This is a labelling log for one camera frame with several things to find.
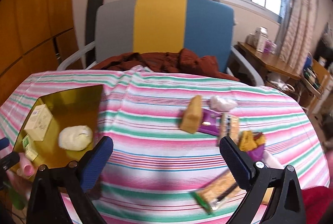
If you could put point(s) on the gold metal tin tray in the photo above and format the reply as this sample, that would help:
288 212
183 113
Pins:
70 107

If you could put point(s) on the red cloth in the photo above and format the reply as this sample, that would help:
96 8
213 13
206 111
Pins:
318 200

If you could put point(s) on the brown padded jacket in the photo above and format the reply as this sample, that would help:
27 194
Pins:
169 61

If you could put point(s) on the purple and white box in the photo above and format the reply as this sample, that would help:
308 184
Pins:
270 47

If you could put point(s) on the white plastic bag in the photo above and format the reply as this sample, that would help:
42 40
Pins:
222 104

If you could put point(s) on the yellow sponge block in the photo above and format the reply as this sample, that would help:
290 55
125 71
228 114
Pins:
191 117

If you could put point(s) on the cracker packet with green end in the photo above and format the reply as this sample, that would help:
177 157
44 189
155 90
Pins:
218 191

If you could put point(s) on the purple packet with yellow spot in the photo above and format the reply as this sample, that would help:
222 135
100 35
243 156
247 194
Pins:
209 123

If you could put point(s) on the striped tablecloth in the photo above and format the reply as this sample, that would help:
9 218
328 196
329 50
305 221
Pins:
156 135

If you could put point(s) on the pink hair roller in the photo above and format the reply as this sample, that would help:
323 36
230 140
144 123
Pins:
24 168

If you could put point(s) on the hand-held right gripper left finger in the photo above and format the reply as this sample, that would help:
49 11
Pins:
95 164

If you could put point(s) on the grey yellow blue chair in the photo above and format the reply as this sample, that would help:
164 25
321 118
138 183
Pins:
161 23

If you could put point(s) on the yellow knitted item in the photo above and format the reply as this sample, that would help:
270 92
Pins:
248 142

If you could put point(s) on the wooden wardrobe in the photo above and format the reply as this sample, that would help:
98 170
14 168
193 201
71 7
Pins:
31 31

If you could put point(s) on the wooden desk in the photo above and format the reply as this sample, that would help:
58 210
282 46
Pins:
273 62

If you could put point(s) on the white carton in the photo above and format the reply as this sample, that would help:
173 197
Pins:
261 38

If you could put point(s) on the small green cardboard box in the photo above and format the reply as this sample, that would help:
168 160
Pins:
28 147

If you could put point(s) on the beige patterned side curtain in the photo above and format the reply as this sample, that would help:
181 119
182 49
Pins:
301 26

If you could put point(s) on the wooden side shelf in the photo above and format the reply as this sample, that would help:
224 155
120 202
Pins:
316 81

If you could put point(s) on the white containers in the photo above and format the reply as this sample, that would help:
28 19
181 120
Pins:
251 39

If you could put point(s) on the cream cardboard box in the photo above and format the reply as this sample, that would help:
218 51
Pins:
39 122

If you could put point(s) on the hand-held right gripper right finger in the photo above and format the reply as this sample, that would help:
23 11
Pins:
235 161

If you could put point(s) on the cream rolled sock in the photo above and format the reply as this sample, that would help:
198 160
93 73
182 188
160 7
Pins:
75 138

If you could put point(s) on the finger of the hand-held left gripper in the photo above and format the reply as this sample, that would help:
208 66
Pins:
3 143
9 160

